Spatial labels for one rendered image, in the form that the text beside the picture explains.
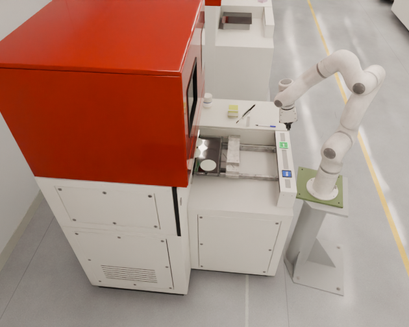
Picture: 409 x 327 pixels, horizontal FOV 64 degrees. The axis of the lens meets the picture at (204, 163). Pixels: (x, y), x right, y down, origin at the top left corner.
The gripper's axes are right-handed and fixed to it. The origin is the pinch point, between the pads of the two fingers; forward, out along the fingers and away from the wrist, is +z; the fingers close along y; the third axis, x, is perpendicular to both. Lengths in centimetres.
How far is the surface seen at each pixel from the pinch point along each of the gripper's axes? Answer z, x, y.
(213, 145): 12, 2, -49
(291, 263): 111, -31, -4
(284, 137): 15.7, 9.1, -2.7
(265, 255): 73, -46, -21
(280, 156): 14.6, -10.9, -6.0
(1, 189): 19, -17, -215
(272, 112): 13.5, 35.6, -9.0
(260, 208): 26, -42, -20
